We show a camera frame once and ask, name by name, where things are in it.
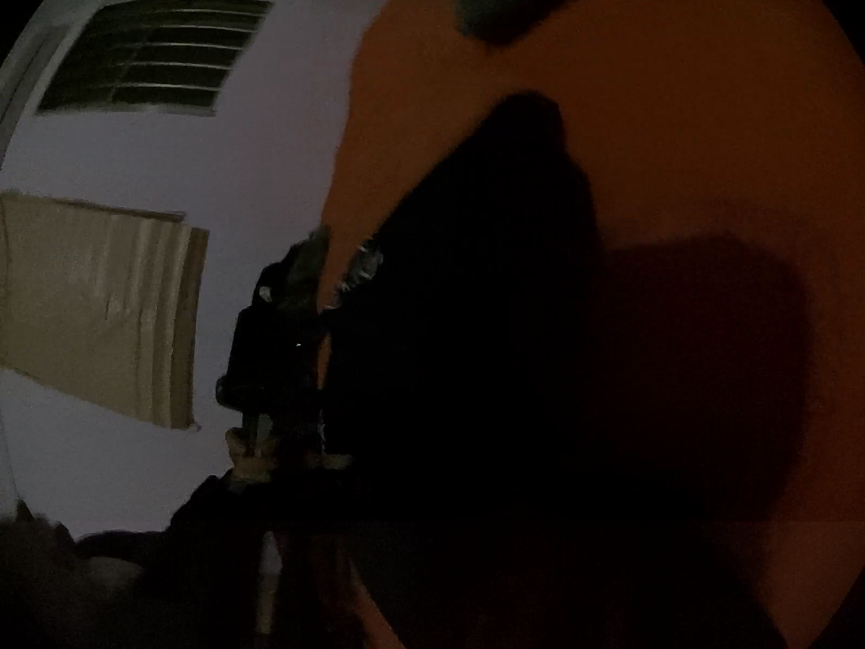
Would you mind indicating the beige curtain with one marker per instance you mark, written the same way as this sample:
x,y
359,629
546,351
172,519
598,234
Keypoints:
x,y
101,304

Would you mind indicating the barred window vent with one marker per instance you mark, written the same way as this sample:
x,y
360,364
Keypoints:
x,y
155,54

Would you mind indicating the black printed garment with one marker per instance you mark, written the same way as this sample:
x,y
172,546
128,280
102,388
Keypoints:
x,y
473,284

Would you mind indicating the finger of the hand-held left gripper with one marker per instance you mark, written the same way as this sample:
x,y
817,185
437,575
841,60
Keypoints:
x,y
297,277

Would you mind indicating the orange bed blanket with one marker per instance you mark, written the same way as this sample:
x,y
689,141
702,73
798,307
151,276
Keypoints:
x,y
709,115

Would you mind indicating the person's left hand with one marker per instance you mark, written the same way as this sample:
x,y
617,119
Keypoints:
x,y
251,461

